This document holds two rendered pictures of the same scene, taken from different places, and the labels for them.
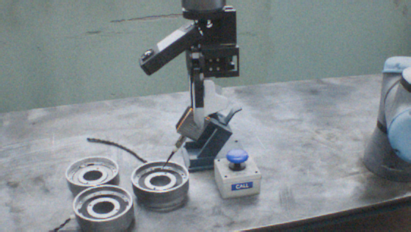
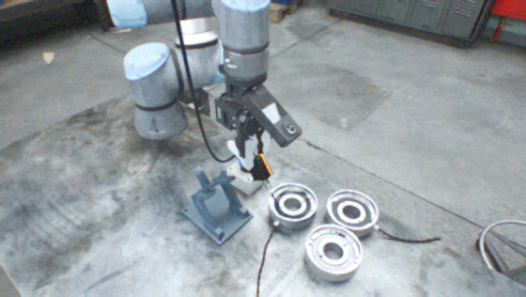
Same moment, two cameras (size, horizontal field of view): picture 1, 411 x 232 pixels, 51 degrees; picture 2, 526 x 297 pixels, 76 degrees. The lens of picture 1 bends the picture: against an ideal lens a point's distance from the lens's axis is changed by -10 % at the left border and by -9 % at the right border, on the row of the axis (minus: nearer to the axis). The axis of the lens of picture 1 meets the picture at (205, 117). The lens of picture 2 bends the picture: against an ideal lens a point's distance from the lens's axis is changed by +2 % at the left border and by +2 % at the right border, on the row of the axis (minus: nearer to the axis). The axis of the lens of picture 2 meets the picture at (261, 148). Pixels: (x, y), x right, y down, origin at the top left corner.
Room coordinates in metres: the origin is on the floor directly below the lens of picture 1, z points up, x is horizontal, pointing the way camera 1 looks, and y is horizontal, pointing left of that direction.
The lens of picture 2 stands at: (1.07, 0.41, 1.39)
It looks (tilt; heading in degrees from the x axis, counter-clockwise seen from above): 40 degrees down; 231
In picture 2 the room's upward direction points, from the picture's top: straight up
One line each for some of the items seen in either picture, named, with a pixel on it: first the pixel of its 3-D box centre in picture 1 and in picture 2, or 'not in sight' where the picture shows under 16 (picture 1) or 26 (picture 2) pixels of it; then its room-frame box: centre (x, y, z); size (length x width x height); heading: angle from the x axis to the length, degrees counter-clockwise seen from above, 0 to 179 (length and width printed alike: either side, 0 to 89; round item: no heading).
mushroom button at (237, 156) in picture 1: (237, 164); not in sight; (0.73, -0.05, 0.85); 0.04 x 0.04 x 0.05
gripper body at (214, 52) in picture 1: (209, 42); (244, 99); (0.77, -0.01, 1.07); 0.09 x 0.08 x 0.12; 99
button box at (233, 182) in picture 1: (240, 175); (245, 172); (0.73, -0.06, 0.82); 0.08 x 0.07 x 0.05; 101
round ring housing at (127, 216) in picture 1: (103, 211); (350, 214); (0.63, 0.18, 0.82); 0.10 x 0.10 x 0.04
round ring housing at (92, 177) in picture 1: (93, 179); (332, 253); (0.74, 0.22, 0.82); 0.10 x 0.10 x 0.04
